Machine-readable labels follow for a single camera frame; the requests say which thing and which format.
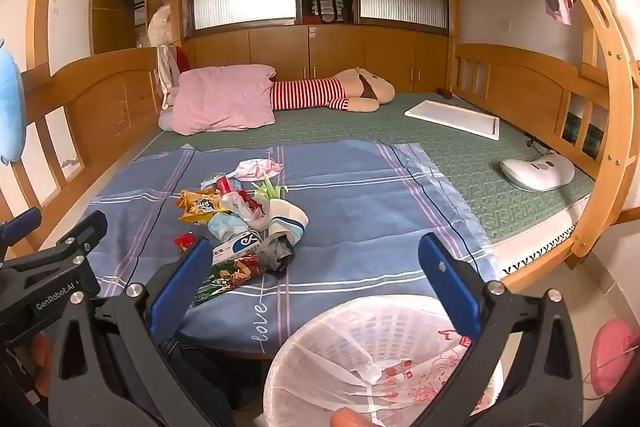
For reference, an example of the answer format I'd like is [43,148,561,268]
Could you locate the person's left hand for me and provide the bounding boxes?
[27,331,53,400]

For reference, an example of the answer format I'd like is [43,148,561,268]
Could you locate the white patterned mattress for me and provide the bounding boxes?
[495,197,591,280]

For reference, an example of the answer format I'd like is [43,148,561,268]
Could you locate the pink pillow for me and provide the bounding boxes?
[167,65,277,135]

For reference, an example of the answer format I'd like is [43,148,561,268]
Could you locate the wooden bed ladder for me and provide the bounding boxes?
[530,0,640,258]

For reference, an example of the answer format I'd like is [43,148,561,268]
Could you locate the white bear-shaped device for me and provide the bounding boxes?
[500,151,576,192]

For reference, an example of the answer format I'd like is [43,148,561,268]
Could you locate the wooden wall cabinets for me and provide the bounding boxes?
[182,24,451,95]

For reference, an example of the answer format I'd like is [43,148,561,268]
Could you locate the white cloth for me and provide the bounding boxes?
[156,44,181,110]

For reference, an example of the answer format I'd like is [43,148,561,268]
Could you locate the light blue plush toy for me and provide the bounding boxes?
[0,39,26,165]

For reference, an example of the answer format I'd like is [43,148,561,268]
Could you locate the green paper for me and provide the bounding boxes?
[251,177,290,202]

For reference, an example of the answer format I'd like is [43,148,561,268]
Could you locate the green bed mat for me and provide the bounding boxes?
[132,93,598,253]

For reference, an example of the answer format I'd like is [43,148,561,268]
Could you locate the person's right hand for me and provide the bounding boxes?
[327,408,373,427]

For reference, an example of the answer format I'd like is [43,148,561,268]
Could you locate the green red snack packet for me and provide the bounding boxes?
[192,254,263,307]

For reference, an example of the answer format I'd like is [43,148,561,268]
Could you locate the pink white wrapper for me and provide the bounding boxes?
[235,158,283,182]

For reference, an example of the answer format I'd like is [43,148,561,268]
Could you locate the red striped plush toy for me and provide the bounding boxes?
[270,67,397,114]

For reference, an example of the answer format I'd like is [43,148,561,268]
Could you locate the yellow snack packet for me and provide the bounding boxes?
[175,188,223,225]

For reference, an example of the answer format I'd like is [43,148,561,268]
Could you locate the white blue carton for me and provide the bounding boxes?
[210,229,266,265]

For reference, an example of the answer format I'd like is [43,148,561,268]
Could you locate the grey wrapper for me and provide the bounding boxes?
[260,237,297,277]

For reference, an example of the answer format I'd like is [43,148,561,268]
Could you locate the black cable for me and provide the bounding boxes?
[522,134,551,154]

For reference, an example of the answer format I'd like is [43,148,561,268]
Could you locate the white plastic waste basket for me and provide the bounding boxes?
[262,294,503,427]

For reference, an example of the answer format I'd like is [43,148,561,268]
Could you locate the red white wrapper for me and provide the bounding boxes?
[201,174,251,198]

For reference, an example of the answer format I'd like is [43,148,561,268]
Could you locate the wooden bunk bed frame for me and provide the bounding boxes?
[0,0,640,290]

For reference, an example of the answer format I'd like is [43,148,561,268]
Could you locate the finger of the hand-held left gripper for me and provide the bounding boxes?
[0,207,43,254]
[54,210,109,259]

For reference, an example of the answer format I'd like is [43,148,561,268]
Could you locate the blue plaid bed sheet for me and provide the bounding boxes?
[85,139,501,355]

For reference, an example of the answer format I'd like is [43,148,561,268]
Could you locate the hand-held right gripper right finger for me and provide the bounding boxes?
[415,232,583,427]

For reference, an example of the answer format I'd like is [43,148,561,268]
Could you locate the light blue wrapper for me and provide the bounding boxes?
[207,212,251,242]

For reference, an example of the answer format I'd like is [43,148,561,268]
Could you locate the pink round object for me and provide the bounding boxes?
[590,319,640,400]

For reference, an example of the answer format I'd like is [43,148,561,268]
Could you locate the white blue packet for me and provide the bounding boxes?
[260,199,310,253]

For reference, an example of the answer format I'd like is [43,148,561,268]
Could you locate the white flat board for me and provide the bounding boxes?
[404,99,501,141]

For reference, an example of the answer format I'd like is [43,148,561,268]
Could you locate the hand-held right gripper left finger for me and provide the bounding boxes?
[47,237,236,427]

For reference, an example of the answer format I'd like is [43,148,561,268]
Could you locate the white pillow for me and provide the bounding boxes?
[159,104,183,132]

